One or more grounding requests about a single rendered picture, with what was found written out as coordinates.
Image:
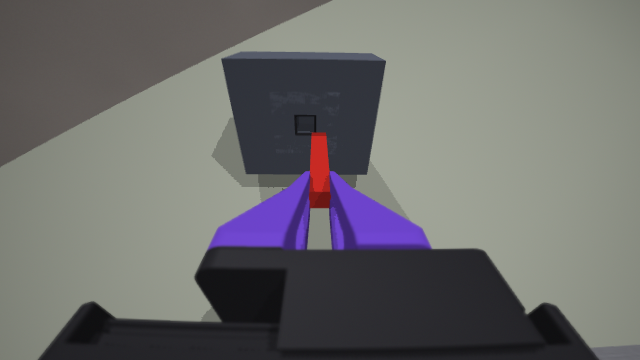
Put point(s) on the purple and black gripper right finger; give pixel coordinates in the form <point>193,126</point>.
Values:
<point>366,223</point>

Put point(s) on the dark grey panel with slot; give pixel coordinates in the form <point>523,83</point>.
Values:
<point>279,99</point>

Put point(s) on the red rectangular peg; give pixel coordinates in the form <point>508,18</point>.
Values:
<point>319,194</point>

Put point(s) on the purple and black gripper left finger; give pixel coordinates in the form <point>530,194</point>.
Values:
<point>273,222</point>

